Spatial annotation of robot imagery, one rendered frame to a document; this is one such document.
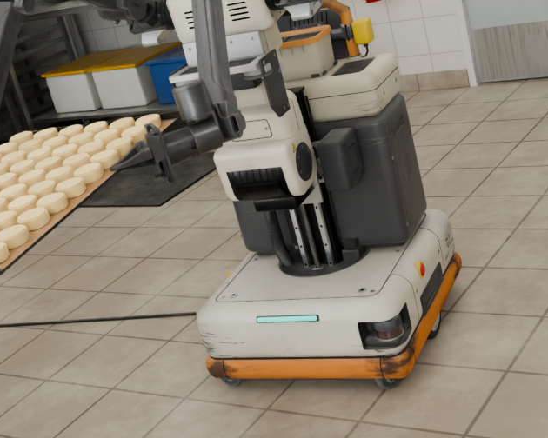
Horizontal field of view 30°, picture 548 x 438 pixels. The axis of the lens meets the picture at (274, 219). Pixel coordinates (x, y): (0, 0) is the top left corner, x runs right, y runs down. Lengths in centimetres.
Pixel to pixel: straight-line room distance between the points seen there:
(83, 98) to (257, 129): 367
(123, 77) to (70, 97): 49
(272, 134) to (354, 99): 29
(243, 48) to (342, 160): 41
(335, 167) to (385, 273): 34
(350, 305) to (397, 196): 37
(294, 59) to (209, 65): 98
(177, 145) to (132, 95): 419
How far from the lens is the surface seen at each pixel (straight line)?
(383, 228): 292
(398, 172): 289
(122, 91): 601
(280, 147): 259
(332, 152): 270
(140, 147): 180
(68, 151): 192
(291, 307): 278
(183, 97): 179
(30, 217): 164
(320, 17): 309
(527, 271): 333
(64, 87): 632
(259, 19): 254
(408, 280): 280
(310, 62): 286
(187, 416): 297
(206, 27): 195
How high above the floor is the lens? 145
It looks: 20 degrees down
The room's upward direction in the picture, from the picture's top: 15 degrees counter-clockwise
